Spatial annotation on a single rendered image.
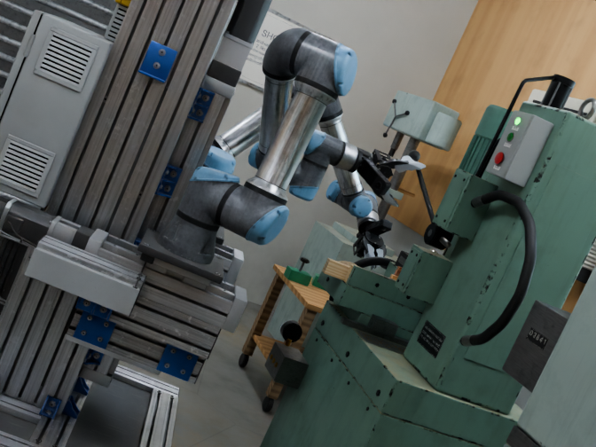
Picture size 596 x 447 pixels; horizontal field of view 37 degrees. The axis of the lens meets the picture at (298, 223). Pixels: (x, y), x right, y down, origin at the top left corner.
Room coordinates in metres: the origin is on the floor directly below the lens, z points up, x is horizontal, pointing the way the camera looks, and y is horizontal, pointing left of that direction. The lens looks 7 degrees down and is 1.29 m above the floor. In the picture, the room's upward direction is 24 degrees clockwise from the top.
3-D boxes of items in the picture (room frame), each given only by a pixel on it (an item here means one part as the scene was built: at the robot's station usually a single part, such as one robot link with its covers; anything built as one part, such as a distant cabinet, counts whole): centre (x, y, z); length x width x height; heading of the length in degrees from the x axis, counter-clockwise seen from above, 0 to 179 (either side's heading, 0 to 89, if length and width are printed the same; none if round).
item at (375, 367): (2.34, -0.47, 0.76); 0.57 x 0.45 x 0.09; 19
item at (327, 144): (2.48, 0.03, 1.20); 0.11 x 0.08 x 0.09; 109
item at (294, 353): (2.51, -0.14, 0.58); 0.12 x 0.08 x 0.08; 19
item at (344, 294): (2.57, -0.42, 0.87); 0.61 x 0.30 x 0.06; 109
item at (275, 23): (5.35, 0.51, 1.48); 0.64 x 0.02 x 0.46; 113
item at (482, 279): (2.18, -0.53, 1.16); 0.22 x 0.22 x 0.72; 19
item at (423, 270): (2.23, -0.34, 1.02); 0.09 x 0.07 x 0.12; 109
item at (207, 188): (2.24, 0.23, 0.98); 0.13 x 0.12 x 0.14; 73
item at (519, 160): (2.11, -0.40, 1.40); 0.10 x 0.06 x 0.16; 19
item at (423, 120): (4.93, -0.41, 0.79); 0.62 x 0.48 x 1.58; 24
